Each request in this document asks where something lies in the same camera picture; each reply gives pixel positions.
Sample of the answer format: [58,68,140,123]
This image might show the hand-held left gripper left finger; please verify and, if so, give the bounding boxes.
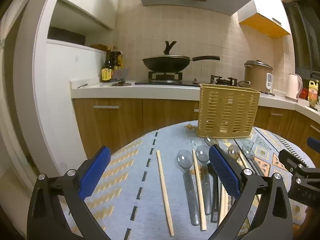
[27,145,111,240]

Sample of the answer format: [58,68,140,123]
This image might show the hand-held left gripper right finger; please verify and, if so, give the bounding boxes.
[209,144,293,240]

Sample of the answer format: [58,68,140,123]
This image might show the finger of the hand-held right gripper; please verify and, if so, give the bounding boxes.
[307,137,320,153]
[279,149,320,208]

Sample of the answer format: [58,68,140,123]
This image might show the yellow plastic utensil basket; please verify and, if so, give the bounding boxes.
[196,84,260,138]

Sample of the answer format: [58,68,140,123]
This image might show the black plastic spoon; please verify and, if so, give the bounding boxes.
[207,162,220,223]

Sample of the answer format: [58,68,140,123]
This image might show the patterned blue tablecloth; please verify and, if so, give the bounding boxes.
[60,121,318,240]

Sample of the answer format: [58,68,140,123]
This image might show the yellow oil bottle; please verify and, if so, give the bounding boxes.
[308,80,320,108]

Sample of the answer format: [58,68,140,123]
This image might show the white electric kettle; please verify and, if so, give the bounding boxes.
[285,73,303,102]

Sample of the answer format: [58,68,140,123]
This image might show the white countertop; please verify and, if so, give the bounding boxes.
[70,79,320,120]

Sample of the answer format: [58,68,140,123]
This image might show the brown rice cooker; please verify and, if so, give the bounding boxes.
[244,60,273,93]

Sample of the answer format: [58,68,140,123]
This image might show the black gas stove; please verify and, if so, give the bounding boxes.
[135,71,240,87]

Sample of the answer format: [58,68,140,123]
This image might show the dark sauce bottle yellow label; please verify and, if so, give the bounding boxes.
[101,46,113,82]

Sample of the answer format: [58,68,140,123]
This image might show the grey phone stand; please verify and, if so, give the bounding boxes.
[114,68,130,83]

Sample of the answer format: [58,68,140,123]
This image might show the dark window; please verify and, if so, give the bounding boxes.
[284,0,320,78]

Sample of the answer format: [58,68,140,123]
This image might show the dark sauce bottle red label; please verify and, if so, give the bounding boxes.
[111,46,123,71]

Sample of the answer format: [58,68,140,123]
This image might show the black wok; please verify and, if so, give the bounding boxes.
[142,56,220,72]

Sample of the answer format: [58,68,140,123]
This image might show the wok lid with black handle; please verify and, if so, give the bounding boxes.
[143,41,190,60]

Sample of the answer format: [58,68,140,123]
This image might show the white orange wall cabinet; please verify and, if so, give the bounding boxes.
[237,0,292,39]

